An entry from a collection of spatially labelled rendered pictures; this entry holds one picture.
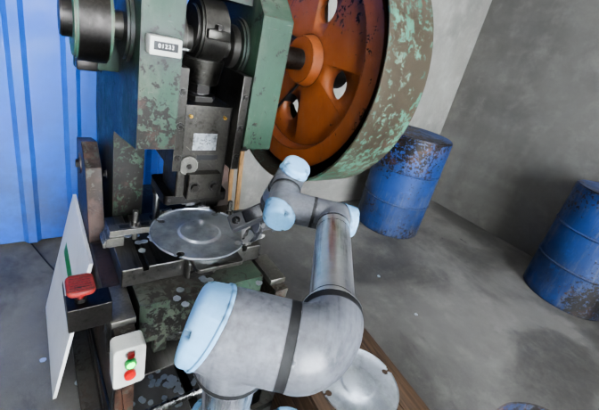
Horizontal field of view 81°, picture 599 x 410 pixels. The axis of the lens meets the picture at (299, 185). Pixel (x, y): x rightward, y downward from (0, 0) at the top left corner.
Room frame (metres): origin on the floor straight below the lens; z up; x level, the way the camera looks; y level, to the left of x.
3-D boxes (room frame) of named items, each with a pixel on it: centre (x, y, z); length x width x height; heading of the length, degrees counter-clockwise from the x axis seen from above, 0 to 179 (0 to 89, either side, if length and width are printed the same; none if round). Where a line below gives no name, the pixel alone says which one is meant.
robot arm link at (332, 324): (0.54, -0.10, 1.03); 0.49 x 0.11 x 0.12; 0
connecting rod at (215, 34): (1.02, 0.35, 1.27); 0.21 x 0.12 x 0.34; 40
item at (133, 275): (1.02, 0.35, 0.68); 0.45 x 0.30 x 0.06; 130
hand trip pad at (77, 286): (0.63, 0.45, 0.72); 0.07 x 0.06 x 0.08; 40
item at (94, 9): (0.88, 0.55, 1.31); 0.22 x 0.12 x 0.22; 40
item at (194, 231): (0.93, 0.27, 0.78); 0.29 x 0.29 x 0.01
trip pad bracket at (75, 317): (0.65, 0.44, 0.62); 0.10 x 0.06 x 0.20; 130
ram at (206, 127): (0.99, 0.32, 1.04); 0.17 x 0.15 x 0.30; 40
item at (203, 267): (0.89, 0.24, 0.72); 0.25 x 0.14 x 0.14; 40
